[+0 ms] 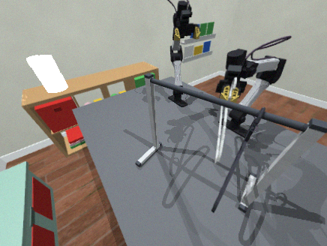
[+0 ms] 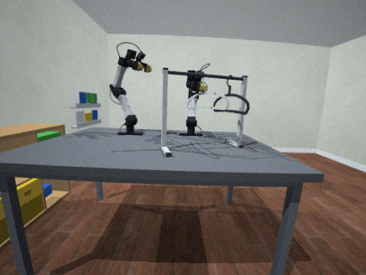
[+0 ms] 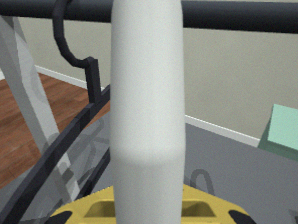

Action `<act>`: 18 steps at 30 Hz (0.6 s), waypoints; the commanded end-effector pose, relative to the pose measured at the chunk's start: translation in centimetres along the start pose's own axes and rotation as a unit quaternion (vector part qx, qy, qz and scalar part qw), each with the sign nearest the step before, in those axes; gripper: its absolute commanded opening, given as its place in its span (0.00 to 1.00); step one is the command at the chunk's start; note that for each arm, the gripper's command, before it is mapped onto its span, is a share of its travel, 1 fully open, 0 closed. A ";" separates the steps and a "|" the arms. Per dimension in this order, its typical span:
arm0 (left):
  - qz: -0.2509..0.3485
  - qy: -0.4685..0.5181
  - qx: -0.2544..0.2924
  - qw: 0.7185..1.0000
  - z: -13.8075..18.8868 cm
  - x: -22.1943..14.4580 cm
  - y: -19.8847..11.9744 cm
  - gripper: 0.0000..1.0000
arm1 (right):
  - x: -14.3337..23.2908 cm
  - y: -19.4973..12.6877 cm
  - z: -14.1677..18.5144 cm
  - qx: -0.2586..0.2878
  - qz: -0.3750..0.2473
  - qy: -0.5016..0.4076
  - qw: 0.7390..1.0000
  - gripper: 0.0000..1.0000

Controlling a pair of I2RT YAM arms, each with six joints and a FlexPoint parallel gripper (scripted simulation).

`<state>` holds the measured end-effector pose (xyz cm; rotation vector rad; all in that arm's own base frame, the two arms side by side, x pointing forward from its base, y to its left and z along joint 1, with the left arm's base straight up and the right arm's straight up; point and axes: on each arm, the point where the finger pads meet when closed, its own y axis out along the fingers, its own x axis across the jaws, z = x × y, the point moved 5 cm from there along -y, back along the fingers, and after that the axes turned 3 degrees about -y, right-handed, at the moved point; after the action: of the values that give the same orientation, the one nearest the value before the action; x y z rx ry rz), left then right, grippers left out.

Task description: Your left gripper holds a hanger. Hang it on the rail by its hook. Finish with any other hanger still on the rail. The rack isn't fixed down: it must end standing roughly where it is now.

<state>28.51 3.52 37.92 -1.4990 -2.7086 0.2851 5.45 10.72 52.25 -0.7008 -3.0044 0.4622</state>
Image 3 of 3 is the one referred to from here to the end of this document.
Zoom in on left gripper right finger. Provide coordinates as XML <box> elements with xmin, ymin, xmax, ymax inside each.
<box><xmin>181</xmin><ymin>184</ymin><xmax>249</xmax><ymax>224</ymax></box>

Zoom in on black clothes hanger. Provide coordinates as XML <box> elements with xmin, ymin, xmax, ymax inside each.
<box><xmin>0</xmin><ymin>0</ymin><xmax>110</xmax><ymax>224</ymax></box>

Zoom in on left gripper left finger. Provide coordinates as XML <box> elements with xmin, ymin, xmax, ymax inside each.
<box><xmin>50</xmin><ymin>186</ymin><xmax>116</xmax><ymax>224</ymax></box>

